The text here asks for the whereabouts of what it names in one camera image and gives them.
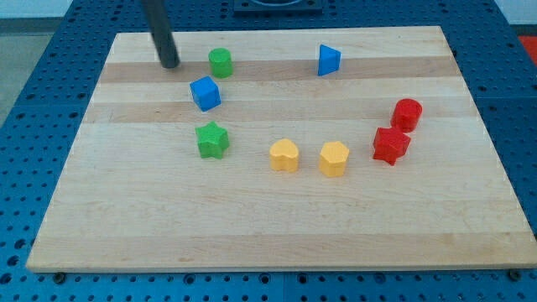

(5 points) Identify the red star block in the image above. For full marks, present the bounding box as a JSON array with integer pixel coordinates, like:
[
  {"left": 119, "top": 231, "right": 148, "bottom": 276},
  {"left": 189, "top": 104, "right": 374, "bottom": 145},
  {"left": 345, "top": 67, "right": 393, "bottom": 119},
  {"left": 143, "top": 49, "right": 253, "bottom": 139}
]
[{"left": 373, "top": 128, "right": 411, "bottom": 165}]

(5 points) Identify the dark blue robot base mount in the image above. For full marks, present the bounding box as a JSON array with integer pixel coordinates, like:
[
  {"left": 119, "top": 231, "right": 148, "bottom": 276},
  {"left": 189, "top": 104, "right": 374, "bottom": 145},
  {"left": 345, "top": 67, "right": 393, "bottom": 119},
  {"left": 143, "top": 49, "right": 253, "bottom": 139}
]
[{"left": 232, "top": 0, "right": 324, "bottom": 15}]

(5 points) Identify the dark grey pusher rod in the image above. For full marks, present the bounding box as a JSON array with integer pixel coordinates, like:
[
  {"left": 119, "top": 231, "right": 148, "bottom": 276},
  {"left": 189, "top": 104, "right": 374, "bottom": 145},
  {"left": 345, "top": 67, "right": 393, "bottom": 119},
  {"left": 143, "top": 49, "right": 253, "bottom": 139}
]
[{"left": 141, "top": 0, "right": 180, "bottom": 69}]

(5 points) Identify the green star block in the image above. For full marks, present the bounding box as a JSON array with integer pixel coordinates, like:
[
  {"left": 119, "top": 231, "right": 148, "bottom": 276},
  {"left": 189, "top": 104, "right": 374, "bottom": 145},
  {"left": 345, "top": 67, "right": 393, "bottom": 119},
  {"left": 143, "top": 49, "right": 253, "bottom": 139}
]
[{"left": 195, "top": 121, "right": 230, "bottom": 159}]

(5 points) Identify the red cylinder block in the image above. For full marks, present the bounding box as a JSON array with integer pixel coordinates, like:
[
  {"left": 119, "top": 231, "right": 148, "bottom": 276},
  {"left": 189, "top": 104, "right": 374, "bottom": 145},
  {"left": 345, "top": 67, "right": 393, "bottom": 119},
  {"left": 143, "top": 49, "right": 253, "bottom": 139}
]
[{"left": 390, "top": 98, "right": 423, "bottom": 133}]

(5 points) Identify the green cylinder block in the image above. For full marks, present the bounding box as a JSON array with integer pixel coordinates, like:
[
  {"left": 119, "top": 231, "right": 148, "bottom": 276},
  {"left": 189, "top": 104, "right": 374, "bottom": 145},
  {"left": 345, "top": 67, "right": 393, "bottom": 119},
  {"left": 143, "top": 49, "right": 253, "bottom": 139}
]
[{"left": 208, "top": 48, "right": 233, "bottom": 78}]

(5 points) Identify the light wooden board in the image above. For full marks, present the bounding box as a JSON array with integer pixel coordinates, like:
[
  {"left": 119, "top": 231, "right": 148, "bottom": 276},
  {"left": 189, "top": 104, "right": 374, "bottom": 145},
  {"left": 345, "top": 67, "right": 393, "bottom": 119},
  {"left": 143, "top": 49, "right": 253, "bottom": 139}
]
[{"left": 27, "top": 26, "right": 536, "bottom": 273}]

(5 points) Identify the blue cube block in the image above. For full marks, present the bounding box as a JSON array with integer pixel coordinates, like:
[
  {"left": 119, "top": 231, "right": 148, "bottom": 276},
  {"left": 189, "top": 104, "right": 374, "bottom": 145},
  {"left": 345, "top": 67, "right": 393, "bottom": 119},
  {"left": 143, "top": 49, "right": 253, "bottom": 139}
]
[{"left": 190, "top": 76, "right": 222, "bottom": 112}]

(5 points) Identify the yellow heart block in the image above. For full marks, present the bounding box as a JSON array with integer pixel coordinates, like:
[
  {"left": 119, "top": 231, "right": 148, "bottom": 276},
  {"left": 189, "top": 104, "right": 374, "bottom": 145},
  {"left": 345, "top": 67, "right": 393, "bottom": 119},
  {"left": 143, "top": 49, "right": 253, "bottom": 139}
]
[{"left": 269, "top": 138, "right": 300, "bottom": 173}]

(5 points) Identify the blue triangular prism block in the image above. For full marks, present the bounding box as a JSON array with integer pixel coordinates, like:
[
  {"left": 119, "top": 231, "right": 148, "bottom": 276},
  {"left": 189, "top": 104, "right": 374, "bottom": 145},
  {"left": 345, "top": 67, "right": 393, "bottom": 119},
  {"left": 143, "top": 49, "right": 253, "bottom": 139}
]
[{"left": 317, "top": 44, "right": 341, "bottom": 76}]

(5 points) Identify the yellow hexagon block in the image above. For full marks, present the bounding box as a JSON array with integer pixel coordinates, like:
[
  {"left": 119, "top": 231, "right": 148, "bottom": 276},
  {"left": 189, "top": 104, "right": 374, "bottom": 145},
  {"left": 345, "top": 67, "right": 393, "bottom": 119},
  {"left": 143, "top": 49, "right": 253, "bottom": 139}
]
[{"left": 319, "top": 141, "right": 350, "bottom": 177}]

